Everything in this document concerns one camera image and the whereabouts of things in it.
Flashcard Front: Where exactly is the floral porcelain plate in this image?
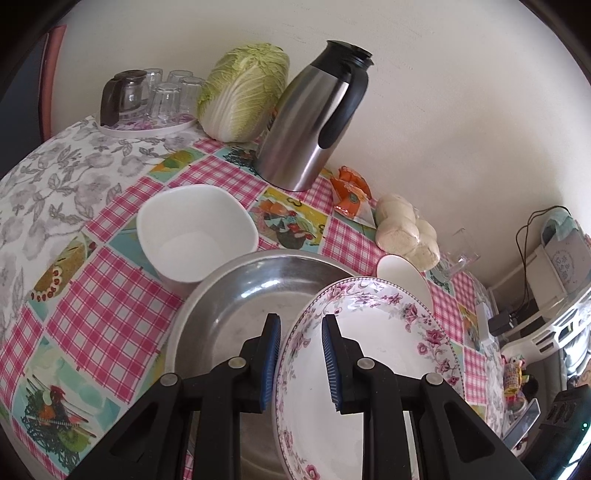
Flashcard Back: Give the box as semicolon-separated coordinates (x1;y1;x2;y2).
273;277;465;479

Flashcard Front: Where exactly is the white round bowl red pattern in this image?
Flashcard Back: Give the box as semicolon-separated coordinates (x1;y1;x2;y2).
376;255;434;312

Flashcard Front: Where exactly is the white square bowl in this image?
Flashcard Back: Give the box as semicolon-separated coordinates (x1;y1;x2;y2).
136;184;259;285

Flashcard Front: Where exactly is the smartphone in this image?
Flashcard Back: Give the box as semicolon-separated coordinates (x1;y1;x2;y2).
502;398;541;450

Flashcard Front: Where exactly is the colourful candy packet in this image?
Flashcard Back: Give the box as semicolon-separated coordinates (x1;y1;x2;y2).
503;356;527;398

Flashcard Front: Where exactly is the black power adapter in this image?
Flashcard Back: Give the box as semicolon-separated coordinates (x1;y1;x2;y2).
488;310;514;337

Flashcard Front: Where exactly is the white power strip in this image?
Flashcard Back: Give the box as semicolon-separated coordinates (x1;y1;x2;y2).
476;302;495;347

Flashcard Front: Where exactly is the checkered picture tablecloth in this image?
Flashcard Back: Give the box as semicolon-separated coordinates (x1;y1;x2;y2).
1;118;381;479

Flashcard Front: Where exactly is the white shelf rack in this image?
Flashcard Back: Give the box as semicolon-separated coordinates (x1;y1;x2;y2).
501;245;590;364

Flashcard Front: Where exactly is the large steel basin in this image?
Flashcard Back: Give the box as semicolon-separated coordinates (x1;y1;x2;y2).
164;250;366;480

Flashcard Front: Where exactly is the clear glass mug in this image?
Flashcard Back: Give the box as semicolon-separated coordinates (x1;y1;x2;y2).
435;228;480;282

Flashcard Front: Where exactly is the bag of steamed buns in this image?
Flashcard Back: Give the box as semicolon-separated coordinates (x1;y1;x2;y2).
375;194;441;272

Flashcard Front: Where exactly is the orange snack packet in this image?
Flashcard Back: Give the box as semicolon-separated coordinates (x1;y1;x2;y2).
329;166;372;220

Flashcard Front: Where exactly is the white floral tray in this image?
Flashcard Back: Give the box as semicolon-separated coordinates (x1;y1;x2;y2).
97;114;197;139

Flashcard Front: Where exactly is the drinking glass front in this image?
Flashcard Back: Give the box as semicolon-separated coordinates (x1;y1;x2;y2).
148;82;181;122

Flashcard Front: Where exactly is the drinking glass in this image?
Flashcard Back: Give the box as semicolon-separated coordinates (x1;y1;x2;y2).
148;82;181;122
143;68;162;96
179;76;204;117
166;69;193;83

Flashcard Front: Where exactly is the steel thermos jug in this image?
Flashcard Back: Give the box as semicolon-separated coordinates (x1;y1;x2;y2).
252;40;374;192

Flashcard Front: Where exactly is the napa cabbage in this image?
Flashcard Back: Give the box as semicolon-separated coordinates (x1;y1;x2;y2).
197;43;290;143

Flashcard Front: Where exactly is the drinking glass right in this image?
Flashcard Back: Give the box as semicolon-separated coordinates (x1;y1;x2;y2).
179;76;204;117

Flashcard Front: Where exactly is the drinking glass back middle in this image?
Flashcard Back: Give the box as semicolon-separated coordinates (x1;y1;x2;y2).
166;69;193;83

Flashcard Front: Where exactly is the drinking glass back left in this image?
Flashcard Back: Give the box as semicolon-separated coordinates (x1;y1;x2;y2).
143;68;162;96

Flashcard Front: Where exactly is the pink chair back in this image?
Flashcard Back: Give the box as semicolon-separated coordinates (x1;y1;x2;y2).
38;25;67;142

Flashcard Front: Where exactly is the black cable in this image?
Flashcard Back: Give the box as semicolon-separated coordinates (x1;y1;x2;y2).
515;205;572;319

